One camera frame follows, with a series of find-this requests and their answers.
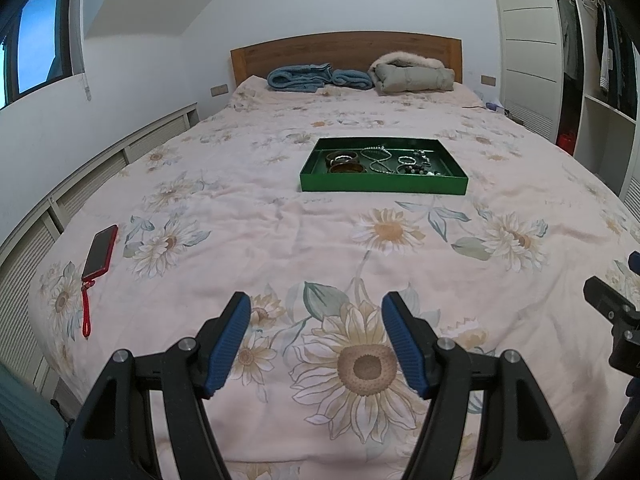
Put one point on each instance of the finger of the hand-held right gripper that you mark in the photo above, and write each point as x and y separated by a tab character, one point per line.
605	296
635	263

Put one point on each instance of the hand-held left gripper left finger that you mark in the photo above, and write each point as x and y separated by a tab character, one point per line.
227	355

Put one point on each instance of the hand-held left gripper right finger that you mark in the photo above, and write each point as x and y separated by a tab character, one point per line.
407	355

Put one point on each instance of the green jewelry tray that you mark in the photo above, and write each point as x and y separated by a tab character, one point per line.
380	184

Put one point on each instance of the amber bangle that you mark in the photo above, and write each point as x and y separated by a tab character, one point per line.
345	169

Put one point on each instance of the dark brown bangle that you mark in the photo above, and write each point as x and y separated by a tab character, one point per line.
329	157

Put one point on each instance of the person's right hand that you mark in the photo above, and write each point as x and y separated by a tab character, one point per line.
631	410

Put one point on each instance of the red bag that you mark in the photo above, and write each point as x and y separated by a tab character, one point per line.
566	141

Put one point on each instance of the red-cased smartphone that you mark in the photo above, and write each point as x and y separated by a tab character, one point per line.
100	252

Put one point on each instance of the dark hanging clothes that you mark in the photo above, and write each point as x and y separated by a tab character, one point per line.
617	55

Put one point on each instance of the tissue box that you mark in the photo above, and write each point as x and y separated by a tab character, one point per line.
492	106

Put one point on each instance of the teal ribbed object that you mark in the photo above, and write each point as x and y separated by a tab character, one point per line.
27	430

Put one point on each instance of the white slatted radiator cover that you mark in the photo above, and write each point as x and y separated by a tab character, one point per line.
75	190

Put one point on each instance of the grey hanging garment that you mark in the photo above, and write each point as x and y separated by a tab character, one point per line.
569	40

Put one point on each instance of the white wardrobe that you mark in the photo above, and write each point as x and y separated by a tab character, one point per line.
525	35

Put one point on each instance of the grey fur-trimmed down jacket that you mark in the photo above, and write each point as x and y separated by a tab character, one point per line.
415	77

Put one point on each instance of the blue folded blanket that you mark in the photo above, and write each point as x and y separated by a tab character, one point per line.
300	79

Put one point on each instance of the wooden headboard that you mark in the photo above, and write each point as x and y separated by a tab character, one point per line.
325	47

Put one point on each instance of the window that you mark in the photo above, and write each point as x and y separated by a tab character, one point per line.
37	45

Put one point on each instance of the wall switch plate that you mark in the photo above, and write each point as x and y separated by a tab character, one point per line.
488	80
219	90

